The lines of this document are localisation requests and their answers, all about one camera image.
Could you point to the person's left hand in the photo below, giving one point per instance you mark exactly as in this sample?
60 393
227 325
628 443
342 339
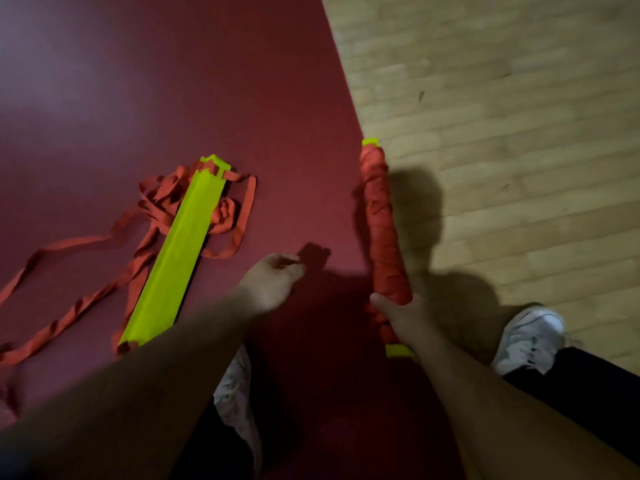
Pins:
270 284

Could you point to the person's right hand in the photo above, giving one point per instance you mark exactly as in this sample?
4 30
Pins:
407 322

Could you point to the person's right forearm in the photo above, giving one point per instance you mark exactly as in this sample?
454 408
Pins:
500 424

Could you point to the person's left forearm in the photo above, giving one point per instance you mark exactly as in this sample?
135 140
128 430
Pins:
130 404

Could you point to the white left shoe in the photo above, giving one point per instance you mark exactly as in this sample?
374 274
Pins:
235 394

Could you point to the white shoe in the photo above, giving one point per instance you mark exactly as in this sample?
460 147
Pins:
530 337
235 394

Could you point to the white right shoe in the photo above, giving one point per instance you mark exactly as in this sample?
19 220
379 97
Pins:
530 337

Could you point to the black left trouser leg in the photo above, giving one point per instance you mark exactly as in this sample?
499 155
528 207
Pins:
210 454

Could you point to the black trouser leg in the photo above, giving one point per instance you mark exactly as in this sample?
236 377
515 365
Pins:
210 454
590 394

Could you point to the black right trouser leg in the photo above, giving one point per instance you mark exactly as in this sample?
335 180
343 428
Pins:
590 394

